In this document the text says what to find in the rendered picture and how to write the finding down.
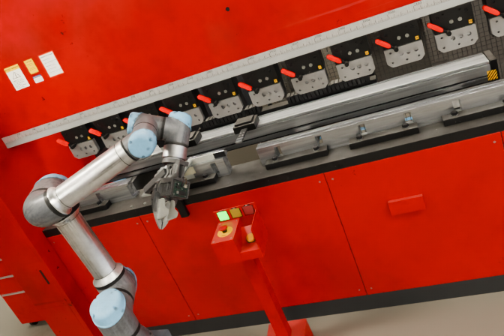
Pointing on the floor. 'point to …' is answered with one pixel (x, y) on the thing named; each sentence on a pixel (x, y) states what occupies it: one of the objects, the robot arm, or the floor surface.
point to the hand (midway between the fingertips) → (160, 225)
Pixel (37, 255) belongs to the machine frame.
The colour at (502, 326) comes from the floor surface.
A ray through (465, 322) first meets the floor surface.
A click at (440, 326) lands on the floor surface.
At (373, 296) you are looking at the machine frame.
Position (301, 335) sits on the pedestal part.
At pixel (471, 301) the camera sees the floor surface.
